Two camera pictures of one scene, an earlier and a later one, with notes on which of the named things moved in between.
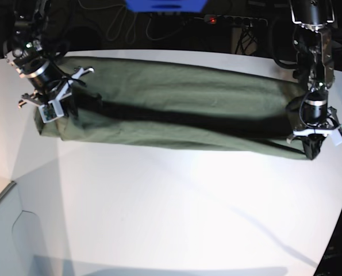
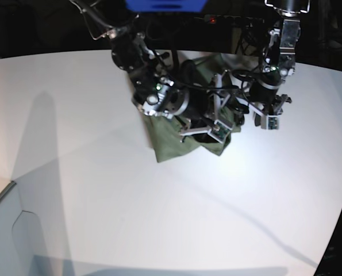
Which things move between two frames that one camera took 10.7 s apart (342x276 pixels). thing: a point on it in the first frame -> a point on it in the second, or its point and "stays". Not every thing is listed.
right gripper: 318,121 -> 265,104
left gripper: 50,86 -> 201,106
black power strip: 243,20 stays
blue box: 166,6 stays
